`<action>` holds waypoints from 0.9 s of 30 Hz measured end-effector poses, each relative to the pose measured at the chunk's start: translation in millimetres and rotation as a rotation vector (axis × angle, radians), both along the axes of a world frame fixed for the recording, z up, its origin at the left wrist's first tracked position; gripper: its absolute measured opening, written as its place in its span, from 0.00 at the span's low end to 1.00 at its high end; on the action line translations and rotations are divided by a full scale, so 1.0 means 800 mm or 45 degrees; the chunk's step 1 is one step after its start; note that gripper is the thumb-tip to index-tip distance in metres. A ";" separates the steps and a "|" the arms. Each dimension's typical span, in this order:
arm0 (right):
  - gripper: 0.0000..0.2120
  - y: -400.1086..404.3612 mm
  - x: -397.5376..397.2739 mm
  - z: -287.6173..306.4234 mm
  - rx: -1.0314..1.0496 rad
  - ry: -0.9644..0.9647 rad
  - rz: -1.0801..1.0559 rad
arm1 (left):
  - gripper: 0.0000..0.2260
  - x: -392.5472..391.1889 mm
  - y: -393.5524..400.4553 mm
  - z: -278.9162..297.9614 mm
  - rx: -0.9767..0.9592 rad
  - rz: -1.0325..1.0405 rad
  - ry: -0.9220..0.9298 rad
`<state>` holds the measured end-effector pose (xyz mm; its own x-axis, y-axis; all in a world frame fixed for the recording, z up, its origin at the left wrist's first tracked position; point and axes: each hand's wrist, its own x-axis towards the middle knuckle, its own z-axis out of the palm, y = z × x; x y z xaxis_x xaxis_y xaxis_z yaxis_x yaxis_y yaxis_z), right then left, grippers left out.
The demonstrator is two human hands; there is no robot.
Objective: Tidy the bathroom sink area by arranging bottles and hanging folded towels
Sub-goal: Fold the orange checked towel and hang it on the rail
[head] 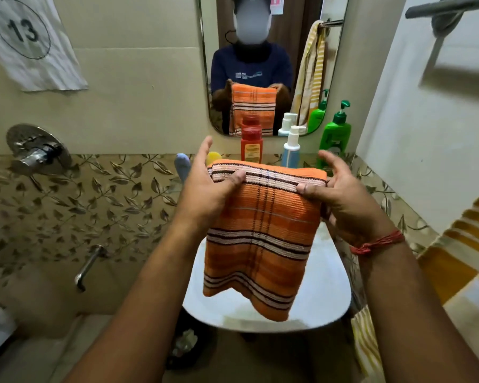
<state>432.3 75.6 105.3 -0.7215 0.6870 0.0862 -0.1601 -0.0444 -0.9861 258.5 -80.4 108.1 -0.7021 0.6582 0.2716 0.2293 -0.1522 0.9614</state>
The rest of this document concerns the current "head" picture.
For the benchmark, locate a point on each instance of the green pump bottle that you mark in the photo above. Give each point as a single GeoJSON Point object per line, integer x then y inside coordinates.
{"type": "Point", "coordinates": [335, 135]}

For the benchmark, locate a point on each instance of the chrome towel bar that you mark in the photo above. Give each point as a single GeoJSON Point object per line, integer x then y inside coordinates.
{"type": "Point", "coordinates": [447, 7]}

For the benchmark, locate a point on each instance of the white paper sheet with circle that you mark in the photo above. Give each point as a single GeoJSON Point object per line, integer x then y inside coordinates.
{"type": "Point", "coordinates": [32, 43]}

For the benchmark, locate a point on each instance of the wall mirror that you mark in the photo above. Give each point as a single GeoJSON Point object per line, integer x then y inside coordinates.
{"type": "Point", "coordinates": [263, 19]}

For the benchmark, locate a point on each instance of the person's left hand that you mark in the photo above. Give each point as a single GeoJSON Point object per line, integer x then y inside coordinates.
{"type": "Point", "coordinates": [199, 195]}

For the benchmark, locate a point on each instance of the chrome tap spout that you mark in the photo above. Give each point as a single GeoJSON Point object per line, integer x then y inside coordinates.
{"type": "Point", "coordinates": [88, 265]}

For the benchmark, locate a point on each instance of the person's right thumb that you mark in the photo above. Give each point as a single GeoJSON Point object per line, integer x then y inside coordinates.
{"type": "Point", "coordinates": [313, 189]}

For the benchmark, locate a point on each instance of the chrome wall mixer valve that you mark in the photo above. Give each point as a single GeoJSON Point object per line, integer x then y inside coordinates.
{"type": "Point", "coordinates": [36, 149]}

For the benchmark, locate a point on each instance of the yellow and white striped towel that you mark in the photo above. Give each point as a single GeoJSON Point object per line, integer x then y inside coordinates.
{"type": "Point", "coordinates": [455, 267]}

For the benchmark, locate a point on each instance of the red plastic bottle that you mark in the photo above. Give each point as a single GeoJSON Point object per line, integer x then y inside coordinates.
{"type": "Point", "coordinates": [252, 145]}

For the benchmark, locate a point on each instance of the white and blue spray bottle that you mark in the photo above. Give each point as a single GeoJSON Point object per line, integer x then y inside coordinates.
{"type": "Point", "coordinates": [291, 153]}

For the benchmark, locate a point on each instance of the orange striped towel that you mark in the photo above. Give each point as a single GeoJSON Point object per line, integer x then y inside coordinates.
{"type": "Point", "coordinates": [263, 235]}

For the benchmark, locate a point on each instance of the yellow round object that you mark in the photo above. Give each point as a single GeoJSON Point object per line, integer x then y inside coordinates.
{"type": "Point", "coordinates": [213, 158]}

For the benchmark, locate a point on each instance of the blue toothbrush head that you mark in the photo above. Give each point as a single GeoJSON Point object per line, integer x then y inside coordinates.
{"type": "Point", "coordinates": [182, 165]}

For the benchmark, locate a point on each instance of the person's right forearm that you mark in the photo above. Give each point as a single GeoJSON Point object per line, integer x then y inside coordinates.
{"type": "Point", "coordinates": [407, 315]}

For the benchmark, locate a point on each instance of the person's right hand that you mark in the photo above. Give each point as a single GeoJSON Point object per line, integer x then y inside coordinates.
{"type": "Point", "coordinates": [351, 211]}

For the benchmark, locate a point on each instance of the person's left forearm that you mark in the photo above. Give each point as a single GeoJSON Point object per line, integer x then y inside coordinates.
{"type": "Point", "coordinates": [151, 307]}

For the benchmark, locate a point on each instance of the person's left thumb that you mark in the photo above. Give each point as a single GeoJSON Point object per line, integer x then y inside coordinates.
{"type": "Point", "coordinates": [230, 180]}

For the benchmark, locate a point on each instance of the white sink basin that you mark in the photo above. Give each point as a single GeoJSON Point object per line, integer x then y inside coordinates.
{"type": "Point", "coordinates": [323, 283]}

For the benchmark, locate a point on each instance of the dark waste bin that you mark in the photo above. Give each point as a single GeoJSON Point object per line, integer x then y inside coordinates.
{"type": "Point", "coordinates": [185, 343]}

